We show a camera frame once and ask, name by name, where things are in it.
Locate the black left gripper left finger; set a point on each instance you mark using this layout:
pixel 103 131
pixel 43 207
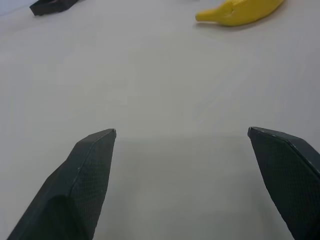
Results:
pixel 75 185

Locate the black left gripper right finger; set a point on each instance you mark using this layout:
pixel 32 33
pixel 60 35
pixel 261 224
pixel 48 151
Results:
pixel 287 170

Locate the yellow banana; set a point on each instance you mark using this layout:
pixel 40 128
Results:
pixel 240 12

